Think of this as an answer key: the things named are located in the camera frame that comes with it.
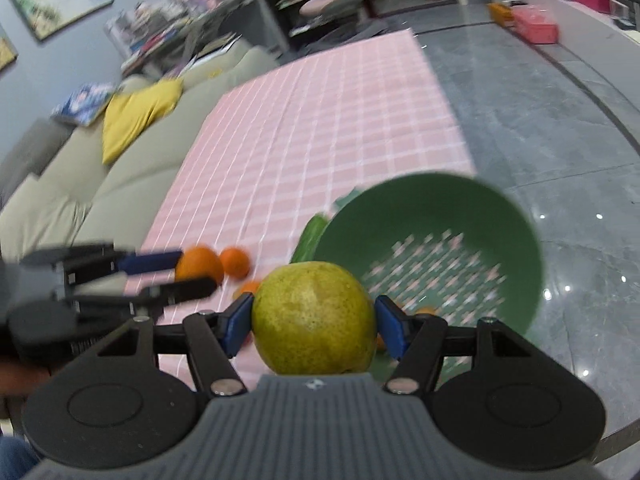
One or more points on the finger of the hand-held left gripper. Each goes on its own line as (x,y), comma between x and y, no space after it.
(150,261)
(190,287)

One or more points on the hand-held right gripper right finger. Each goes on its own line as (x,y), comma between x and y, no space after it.
(392,327)

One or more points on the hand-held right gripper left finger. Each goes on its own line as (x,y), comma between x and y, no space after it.
(240,325)

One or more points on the orange mandarin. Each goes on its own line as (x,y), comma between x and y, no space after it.
(426,311)
(200,266)
(248,287)
(236,262)

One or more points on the large yellow-green citrus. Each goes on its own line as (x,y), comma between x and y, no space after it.
(314,317)

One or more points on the green cucumber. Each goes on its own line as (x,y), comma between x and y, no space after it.
(310,237)

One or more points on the green colander bowl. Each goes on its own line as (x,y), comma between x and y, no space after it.
(425,220)

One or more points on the beige sofa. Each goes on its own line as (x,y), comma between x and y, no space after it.
(140,170)

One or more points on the yellow cushion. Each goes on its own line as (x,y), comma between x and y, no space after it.
(135,115)

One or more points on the person's blue jeans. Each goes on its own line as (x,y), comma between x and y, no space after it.
(15,455)

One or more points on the grey cushion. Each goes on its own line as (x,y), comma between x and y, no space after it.
(30,152)

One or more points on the blue magazine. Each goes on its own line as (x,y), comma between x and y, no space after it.
(82,102)

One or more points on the pink checked tablecloth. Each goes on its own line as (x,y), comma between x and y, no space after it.
(310,135)

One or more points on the cluttered desk with books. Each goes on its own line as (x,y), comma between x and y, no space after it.
(150,30)

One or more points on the framed painting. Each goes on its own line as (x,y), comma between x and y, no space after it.
(5,52)

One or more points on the orange plastic box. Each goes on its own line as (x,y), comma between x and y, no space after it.
(501,12)

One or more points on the pink plastic basket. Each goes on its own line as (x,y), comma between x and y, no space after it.
(535,22)

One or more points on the white curved stone ledge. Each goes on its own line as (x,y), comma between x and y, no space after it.
(600,50)

